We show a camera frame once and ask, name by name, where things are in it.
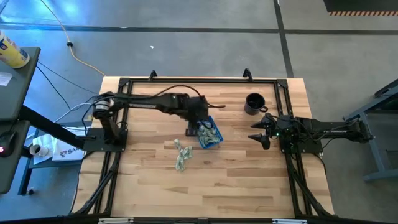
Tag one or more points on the black computer mouse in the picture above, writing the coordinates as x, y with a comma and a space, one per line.
7, 143

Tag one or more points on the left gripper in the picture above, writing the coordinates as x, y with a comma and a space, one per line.
197, 110

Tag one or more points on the black diagonal bar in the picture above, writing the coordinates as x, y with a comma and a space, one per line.
46, 126

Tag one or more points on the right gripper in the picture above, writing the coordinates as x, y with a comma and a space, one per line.
273, 132

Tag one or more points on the white printed bag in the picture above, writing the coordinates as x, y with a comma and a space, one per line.
66, 152

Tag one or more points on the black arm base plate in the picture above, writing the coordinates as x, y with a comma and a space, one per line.
93, 144
298, 148

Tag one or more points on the hazard-striped black mat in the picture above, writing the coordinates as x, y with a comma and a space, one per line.
357, 5

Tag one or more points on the dark grey desk top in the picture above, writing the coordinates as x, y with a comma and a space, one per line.
18, 93

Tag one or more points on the white strip bracket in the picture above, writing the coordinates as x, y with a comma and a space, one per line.
115, 220
289, 221

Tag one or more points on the white tape roll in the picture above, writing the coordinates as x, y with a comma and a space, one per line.
38, 150

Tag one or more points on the grey metal stand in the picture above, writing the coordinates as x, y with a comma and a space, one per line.
370, 146

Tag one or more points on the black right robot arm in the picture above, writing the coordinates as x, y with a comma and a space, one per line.
335, 130

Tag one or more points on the yellow wipes canister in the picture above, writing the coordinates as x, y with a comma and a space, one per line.
12, 51

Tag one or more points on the dark grey keyboard tray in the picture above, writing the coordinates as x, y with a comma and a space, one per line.
12, 174

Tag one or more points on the blue plastic basket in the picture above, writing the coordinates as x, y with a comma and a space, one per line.
220, 138

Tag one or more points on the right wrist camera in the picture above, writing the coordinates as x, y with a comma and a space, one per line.
284, 122

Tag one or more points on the white paper note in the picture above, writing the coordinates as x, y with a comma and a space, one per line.
4, 79

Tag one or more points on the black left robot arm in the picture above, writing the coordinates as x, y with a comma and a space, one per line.
146, 102

